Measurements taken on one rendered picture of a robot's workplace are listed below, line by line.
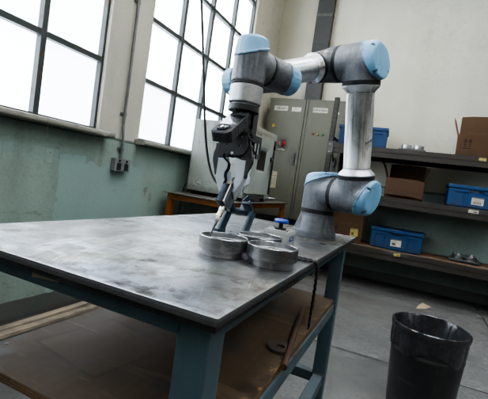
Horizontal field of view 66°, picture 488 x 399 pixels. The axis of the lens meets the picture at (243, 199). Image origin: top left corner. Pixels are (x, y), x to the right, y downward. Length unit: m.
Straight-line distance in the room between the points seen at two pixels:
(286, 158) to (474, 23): 2.51
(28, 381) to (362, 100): 1.09
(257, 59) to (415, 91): 4.17
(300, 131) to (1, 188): 3.44
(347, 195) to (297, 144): 3.56
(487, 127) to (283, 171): 2.18
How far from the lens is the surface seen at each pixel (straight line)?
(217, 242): 0.77
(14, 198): 2.37
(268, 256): 0.74
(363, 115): 1.25
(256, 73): 0.87
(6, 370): 0.89
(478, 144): 4.36
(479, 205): 4.34
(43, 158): 2.44
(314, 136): 4.75
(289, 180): 4.77
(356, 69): 1.24
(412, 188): 4.26
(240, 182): 0.84
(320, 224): 1.32
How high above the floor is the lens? 0.97
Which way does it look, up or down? 3 degrees down
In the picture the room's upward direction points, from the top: 8 degrees clockwise
